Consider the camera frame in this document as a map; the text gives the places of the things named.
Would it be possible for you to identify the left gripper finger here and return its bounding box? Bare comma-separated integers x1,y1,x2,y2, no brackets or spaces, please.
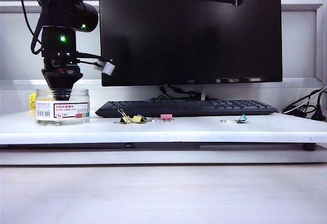
43,77,82,102

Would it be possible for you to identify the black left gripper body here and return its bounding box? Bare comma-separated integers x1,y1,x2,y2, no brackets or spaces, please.
40,55,84,80

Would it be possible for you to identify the round transparent plastic jar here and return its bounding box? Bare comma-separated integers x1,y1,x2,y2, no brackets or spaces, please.
35,88,91,127

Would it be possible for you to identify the yellow binder clip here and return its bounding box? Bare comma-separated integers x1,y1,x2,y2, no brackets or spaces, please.
131,115,148,125
113,108,134,126

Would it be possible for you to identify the black computer monitor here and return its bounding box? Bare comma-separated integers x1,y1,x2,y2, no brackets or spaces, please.
98,0,283,88

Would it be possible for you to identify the pink binder clip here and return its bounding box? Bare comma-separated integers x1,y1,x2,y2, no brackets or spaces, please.
158,114,174,124

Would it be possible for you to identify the white desk riser board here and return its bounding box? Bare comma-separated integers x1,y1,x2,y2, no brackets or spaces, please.
0,111,327,145

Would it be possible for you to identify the black computer keyboard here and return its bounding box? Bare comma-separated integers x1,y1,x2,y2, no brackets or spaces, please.
95,99,278,119

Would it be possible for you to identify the teal binder clip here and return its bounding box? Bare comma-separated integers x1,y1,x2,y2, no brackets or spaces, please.
219,114,249,125

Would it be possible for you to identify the black power plug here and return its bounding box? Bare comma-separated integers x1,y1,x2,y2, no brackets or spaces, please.
310,101,327,122

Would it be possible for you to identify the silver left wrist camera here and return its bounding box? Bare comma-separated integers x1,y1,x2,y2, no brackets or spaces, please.
93,57,116,77

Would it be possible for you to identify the grey aluminium partition frame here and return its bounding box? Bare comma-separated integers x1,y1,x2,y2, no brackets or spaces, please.
0,0,327,84

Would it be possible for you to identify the black monitor cable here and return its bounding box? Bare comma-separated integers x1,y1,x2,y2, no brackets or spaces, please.
150,85,202,101

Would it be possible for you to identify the black cable bundle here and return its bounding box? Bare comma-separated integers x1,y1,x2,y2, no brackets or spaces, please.
282,87,327,115

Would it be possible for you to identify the white cable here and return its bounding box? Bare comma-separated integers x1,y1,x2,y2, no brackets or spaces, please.
283,88,327,114

